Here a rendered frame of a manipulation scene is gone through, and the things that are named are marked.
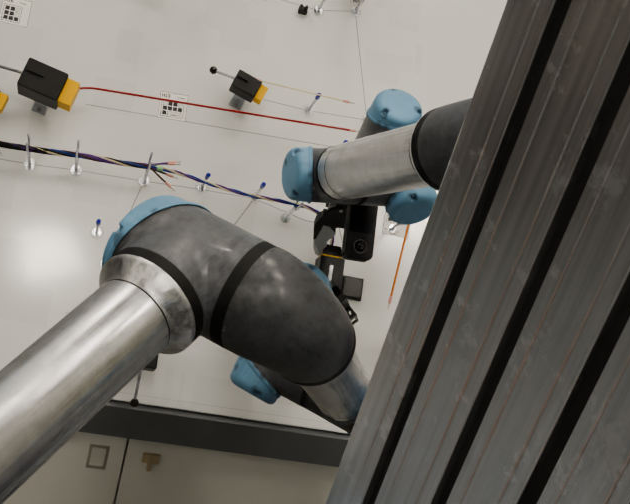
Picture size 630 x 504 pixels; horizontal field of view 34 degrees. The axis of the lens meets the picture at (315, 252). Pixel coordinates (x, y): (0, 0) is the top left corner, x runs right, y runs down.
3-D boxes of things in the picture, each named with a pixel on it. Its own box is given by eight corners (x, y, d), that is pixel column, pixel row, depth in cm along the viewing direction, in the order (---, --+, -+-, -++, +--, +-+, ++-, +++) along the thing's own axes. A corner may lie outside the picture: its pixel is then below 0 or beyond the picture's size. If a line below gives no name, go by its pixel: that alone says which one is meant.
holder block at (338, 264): (311, 291, 177) (316, 287, 173) (315, 259, 178) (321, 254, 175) (334, 295, 178) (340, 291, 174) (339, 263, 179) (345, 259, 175)
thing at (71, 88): (67, 84, 172) (68, 77, 169) (80, 89, 173) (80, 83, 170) (57, 106, 171) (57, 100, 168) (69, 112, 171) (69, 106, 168)
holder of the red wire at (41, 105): (-6, 64, 177) (-10, 39, 167) (68, 96, 179) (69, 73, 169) (-19, 90, 176) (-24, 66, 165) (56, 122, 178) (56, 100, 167)
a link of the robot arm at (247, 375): (288, 414, 138) (329, 341, 139) (218, 374, 141) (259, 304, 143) (300, 422, 145) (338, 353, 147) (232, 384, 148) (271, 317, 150)
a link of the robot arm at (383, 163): (473, 188, 101) (276, 217, 146) (564, 194, 106) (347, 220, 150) (474, 69, 102) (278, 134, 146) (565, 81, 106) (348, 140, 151)
